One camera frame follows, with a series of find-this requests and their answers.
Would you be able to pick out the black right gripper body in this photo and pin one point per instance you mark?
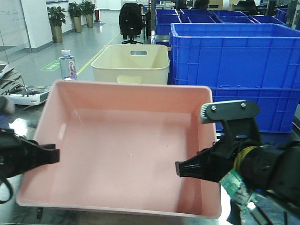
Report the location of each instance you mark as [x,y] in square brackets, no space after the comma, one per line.
[223,153]

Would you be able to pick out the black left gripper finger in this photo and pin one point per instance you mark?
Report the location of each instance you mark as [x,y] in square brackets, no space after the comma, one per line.
[44,154]

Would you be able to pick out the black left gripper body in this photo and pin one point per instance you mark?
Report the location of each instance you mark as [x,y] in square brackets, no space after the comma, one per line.
[14,153]

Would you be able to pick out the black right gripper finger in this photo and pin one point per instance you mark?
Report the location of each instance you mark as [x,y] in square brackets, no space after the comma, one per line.
[197,166]

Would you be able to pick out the pink plastic bin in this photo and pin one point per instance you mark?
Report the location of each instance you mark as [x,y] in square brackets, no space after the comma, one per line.
[118,147]

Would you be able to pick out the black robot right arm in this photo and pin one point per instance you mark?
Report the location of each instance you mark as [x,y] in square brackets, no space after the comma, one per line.
[247,168]

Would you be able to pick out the cream plastic bin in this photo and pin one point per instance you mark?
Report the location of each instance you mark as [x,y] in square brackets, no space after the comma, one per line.
[136,64]

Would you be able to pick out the green circuit board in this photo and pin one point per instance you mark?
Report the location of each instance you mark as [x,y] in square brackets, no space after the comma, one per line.
[231,182]

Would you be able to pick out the white remote controller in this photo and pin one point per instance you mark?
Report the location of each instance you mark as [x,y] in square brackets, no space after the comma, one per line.
[28,95]

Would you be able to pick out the lower large blue crate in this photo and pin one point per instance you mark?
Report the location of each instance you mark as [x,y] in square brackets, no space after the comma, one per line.
[277,106]

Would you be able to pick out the large blue crate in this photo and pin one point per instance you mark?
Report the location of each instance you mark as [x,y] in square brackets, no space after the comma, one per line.
[277,106]
[254,55]

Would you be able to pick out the clear water bottle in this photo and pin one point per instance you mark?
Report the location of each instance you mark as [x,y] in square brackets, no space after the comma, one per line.
[67,66]

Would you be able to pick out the upper large blue crate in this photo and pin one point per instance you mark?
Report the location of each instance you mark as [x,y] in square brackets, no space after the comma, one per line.
[254,55]

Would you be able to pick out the potted plant left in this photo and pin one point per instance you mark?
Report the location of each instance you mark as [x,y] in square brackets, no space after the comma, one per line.
[57,17]

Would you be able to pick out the potted plant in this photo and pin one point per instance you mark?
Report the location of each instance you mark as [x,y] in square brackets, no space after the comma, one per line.
[75,12]
[88,8]
[57,17]

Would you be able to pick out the potted plant middle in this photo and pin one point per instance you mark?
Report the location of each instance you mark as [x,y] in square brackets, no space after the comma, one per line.
[75,12]

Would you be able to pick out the blue crates background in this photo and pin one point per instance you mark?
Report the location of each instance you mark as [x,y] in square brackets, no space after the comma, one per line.
[164,18]

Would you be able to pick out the potted plant right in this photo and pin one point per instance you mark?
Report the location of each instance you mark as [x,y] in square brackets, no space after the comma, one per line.
[88,8]

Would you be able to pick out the black office chair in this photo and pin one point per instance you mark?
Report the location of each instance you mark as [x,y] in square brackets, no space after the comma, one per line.
[130,22]

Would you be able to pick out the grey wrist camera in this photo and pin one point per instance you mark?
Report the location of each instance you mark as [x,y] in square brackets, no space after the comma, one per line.
[237,118]

